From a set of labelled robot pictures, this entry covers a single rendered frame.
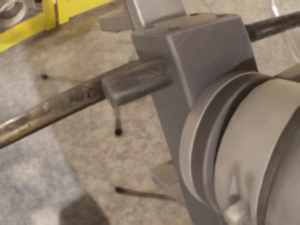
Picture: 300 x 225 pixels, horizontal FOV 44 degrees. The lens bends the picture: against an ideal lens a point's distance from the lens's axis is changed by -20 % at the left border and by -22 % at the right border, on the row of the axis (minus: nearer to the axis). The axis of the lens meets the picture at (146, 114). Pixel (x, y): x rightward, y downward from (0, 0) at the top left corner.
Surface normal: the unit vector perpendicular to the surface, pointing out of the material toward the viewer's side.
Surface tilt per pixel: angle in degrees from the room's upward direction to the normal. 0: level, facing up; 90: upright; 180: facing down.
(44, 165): 0
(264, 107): 46
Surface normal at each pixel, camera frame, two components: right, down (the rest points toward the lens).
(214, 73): 0.36, 0.18
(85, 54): 0.00, -0.57
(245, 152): -0.87, -0.28
